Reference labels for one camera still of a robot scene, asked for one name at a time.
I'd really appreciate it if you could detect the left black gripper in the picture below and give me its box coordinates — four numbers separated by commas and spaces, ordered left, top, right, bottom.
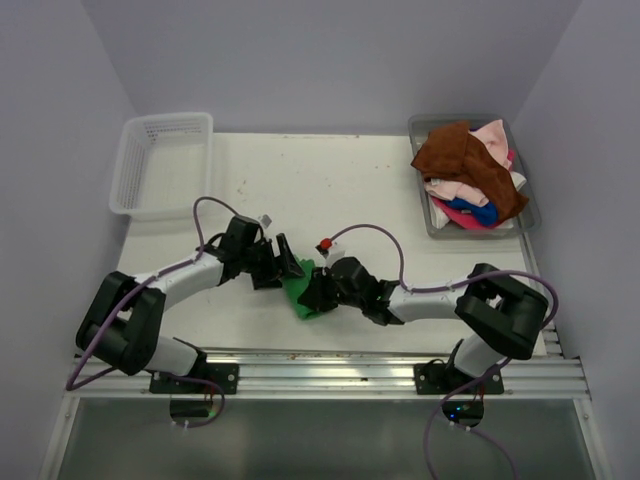
240, 233, 304, 289

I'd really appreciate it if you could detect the green towel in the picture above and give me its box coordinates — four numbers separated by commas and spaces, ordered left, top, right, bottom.
280, 257, 321, 320

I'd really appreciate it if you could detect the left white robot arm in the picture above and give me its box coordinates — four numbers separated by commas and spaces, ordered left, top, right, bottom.
76, 215, 304, 393

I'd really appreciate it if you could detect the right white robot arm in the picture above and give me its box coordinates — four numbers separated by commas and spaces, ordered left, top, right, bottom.
297, 257, 549, 394

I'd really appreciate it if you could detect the white towel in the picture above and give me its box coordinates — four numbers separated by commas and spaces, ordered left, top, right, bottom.
429, 172, 529, 231

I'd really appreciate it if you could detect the magenta towel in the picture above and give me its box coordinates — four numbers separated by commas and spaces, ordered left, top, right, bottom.
420, 141, 527, 229

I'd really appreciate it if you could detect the white plastic basket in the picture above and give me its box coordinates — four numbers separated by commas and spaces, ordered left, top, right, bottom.
109, 112, 213, 221

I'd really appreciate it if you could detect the blue towel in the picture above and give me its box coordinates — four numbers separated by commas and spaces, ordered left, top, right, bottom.
446, 197, 499, 227

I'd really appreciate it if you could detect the brown towel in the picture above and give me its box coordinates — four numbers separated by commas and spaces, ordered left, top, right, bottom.
411, 119, 529, 222

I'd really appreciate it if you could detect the grey plastic tray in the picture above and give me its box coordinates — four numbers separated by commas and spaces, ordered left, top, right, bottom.
408, 114, 539, 240

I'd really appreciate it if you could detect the light pink towel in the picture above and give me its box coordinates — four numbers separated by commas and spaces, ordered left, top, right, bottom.
424, 120, 512, 207

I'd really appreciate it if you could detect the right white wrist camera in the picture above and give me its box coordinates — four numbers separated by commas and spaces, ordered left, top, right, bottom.
316, 238, 346, 268

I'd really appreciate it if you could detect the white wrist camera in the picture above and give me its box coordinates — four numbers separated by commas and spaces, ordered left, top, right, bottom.
316, 238, 346, 268
257, 214, 272, 238

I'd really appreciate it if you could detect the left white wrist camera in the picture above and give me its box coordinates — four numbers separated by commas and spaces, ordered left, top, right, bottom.
257, 214, 272, 238

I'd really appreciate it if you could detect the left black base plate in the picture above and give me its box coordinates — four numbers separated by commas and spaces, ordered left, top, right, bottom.
149, 362, 239, 395

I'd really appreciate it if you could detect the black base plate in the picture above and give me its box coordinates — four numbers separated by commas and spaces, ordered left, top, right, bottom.
413, 360, 505, 396
149, 362, 239, 395

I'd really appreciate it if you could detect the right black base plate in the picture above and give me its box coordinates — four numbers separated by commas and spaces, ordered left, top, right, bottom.
413, 360, 505, 396

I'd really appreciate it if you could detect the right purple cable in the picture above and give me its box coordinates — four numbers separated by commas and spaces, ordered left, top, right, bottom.
314, 223, 559, 480

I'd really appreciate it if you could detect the purple cable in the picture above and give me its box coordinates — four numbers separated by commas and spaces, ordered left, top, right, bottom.
314, 223, 559, 480
65, 196, 229, 429

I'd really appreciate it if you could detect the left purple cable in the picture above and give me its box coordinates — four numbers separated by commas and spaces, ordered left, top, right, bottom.
65, 196, 229, 429

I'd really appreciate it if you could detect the aluminium mounting rail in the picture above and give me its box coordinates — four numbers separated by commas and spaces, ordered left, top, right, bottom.
67, 347, 594, 401

